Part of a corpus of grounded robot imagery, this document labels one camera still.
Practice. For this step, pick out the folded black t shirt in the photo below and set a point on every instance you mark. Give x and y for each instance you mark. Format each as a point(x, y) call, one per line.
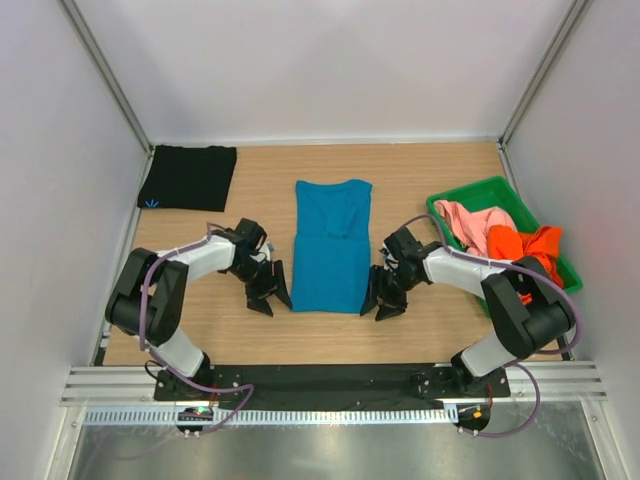
point(188, 178)

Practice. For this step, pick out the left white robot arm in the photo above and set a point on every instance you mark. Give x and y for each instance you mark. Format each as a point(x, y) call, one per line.
point(148, 297)

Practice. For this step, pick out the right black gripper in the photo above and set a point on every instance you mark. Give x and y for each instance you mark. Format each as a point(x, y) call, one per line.
point(378, 290)

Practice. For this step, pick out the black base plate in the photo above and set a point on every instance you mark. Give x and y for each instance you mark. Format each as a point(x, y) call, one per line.
point(367, 387)

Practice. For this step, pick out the green plastic bin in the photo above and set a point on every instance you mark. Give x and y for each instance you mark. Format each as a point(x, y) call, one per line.
point(496, 191)

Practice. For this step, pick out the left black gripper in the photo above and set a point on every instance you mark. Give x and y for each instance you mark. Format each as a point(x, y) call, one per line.
point(257, 297)

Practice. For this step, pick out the aluminium frame rail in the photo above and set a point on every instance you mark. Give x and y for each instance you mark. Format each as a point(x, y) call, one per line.
point(132, 386)

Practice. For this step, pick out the blue t shirt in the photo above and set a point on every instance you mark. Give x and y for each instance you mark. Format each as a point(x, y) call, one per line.
point(332, 251)

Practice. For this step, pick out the pink t shirt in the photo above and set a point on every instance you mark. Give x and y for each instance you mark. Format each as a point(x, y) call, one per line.
point(472, 229)

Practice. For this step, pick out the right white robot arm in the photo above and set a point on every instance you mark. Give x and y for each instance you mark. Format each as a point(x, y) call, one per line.
point(526, 308)

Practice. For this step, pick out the orange t shirt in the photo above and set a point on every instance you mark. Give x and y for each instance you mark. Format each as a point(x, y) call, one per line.
point(504, 243)

